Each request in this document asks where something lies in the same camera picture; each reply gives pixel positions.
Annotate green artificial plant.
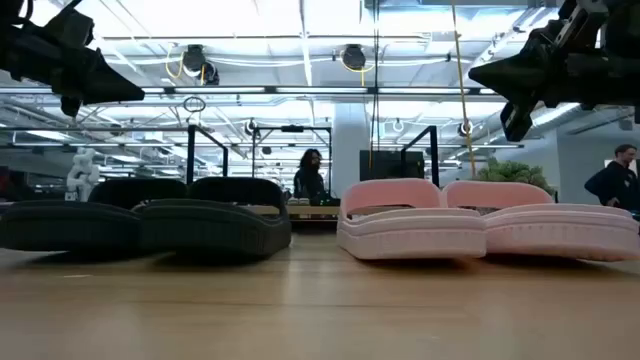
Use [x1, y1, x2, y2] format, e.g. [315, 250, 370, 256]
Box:
[472, 157, 556, 197]

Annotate black rubber slide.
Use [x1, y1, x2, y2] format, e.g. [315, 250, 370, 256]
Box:
[133, 175, 293, 259]
[0, 178, 189, 252]

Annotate yellow hanging cable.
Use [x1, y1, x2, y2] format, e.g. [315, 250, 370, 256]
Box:
[451, 0, 477, 179]

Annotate standing person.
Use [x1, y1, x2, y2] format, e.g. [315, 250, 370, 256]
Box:
[583, 143, 640, 212]

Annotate pink rubber slide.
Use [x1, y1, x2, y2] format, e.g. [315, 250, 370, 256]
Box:
[336, 178, 488, 261]
[442, 180, 640, 263]

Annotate wooden shelf with black frame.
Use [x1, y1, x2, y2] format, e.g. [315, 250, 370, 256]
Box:
[185, 124, 441, 236]

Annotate white robot figure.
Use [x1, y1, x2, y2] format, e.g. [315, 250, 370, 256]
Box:
[65, 146, 101, 203]

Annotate black hanging cable loop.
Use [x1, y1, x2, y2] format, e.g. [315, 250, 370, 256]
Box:
[182, 95, 208, 114]

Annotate seated person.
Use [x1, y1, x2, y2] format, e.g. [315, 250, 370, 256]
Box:
[292, 148, 330, 202]

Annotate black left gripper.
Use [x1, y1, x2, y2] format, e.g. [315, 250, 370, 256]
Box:
[0, 9, 146, 119]

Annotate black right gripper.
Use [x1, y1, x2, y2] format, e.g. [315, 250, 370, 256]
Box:
[468, 0, 609, 143]

